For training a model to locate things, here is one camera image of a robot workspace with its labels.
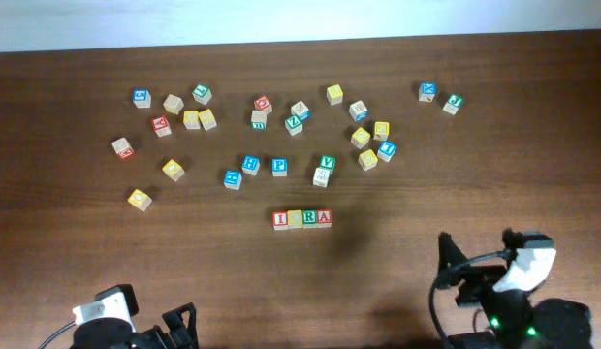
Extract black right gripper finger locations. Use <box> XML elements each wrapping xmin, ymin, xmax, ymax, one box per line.
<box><xmin>502</xmin><ymin>228</ymin><xmax>554</xmax><ymax>249</ymax></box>
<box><xmin>437</xmin><ymin>232</ymin><xmax>469</xmax><ymax>290</ymax></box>

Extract red A block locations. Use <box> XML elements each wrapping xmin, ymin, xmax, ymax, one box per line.
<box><xmin>316</xmin><ymin>209</ymin><xmax>332</xmax><ymax>228</ymax></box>

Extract green R block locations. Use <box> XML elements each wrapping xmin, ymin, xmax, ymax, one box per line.
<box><xmin>302</xmin><ymin>209</ymin><xmax>317</xmax><ymax>229</ymax></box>

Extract red I block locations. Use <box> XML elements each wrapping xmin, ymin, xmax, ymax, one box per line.
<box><xmin>272</xmin><ymin>211</ymin><xmax>289</xmax><ymax>230</ymax></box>

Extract yellow c block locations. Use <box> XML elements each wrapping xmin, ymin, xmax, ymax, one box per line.
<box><xmin>358</xmin><ymin>149</ymin><xmax>378</xmax><ymax>171</ymax></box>
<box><xmin>287</xmin><ymin>209</ymin><xmax>303</xmax><ymax>229</ymax></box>

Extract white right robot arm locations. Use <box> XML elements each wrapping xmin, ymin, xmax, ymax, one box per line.
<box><xmin>428</xmin><ymin>228</ymin><xmax>592</xmax><ymax>348</ymax></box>

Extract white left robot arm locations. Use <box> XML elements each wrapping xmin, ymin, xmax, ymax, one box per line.
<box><xmin>72</xmin><ymin>302</ymin><xmax>200</xmax><ymax>349</ymax></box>

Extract blue I block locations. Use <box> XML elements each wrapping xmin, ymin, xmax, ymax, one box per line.
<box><xmin>377</xmin><ymin>141</ymin><xmax>397</xmax><ymax>162</ymax></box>

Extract yellow block lower left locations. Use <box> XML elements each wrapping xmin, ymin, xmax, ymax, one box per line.
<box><xmin>127</xmin><ymin>189</ymin><xmax>152</xmax><ymax>211</ymax></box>

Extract yellow block right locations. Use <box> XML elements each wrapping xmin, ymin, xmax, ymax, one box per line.
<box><xmin>373</xmin><ymin>121</ymin><xmax>390</xmax><ymax>142</ymax></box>

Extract green J block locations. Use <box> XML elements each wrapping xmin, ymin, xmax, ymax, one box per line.
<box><xmin>443</xmin><ymin>94</ymin><xmax>464</xmax><ymax>115</ymax></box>

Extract yellow S block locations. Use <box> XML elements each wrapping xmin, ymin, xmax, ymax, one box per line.
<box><xmin>351</xmin><ymin>127</ymin><xmax>371</xmax><ymax>149</ymax></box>

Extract wooden K block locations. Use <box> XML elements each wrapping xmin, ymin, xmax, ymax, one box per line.
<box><xmin>312</xmin><ymin>167</ymin><xmax>331</xmax><ymax>187</ymax></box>

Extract green V block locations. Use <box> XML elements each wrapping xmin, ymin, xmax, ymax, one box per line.
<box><xmin>319</xmin><ymin>155</ymin><xmax>336</xmax><ymax>174</ymax></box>

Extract blue block near gripper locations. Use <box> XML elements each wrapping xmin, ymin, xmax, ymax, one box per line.
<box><xmin>223</xmin><ymin>170</ymin><xmax>242</xmax><ymax>190</ymax></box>

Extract yellow block mid left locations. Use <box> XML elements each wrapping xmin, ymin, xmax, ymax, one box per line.
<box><xmin>162</xmin><ymin>159</ymin><xmax>185</xmax><ymax>181</ymax></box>

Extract blue X block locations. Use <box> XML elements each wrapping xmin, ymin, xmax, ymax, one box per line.
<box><xmin>418</xmin><ymin>81</ymin><xmax>437</xmax><ymax>103</ymax></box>

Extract wooden block blue D side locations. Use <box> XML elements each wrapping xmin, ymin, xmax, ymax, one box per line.
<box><xmin>349</xmin><ymin>100</ymin><xmax>368</xmax><ymax>122</ymax></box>

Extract blue H block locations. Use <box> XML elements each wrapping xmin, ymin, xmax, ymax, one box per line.
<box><xmin>241</xmin><ymin>155</ymin><xmax>260</xmax><ymax>175</ymax></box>

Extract wooden block red side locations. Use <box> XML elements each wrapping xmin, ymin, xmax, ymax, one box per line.
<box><xmin>111</xmin><ymin>138</ymin><xmax>135</xmax><ymax>159</ymax></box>

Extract blue P block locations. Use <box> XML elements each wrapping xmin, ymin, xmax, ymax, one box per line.
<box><xmin>271</xmin><ymin>158</ymin><xmax>288</xmax><ymax>177</ymax></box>

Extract yellow M block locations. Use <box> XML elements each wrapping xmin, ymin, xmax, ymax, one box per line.
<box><xmin>327</xmin><ymin>84</ymin><xmax>343</xmax><ymax>106</ymax></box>

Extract green Z block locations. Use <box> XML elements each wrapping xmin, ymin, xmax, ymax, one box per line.
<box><xmin>285</xmin><ymin>115</ymin><xmax>302</xmax><ymax>136</ymax></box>

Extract wooden block blue L side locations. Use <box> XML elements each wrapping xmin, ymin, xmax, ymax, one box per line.
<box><xmin>291</xmin><ymin>101</ymin><xmax>310</xmax><ymax>122</ymax></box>

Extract yellow block beside left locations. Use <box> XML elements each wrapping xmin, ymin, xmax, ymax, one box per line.
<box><xmin>198</xmin><ymin>109</ymin><xmax>217</xmax><ymax>131</ymax></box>

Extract wooden block green side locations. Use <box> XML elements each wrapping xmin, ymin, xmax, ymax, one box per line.
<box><xmin>251</xmin><ymin>110</ymin><xmax>268</xmax><ymax>130</ymax></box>

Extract plain wooden block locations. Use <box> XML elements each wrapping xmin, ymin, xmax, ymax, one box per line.
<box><xmin>163</xmin><ymin>94</ymin><xmax>184</xmax><ymax>115</ymax></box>

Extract blue top block far left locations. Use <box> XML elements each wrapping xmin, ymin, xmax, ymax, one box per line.
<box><xmin>132</xmin><ymin>89</ymin><xmax>151</xmax><ymax>109</ymax></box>

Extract green L block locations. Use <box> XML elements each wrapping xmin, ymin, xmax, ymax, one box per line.
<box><xmin>192</xmin><ymin>83</ymin><xmax>212</xmax><ymax>105</ymax></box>

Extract red G block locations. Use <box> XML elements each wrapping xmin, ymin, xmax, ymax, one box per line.
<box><xmin>254</xmin><ymin>95</ymin><xmax>272</xmax><ymax>114</ymax></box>

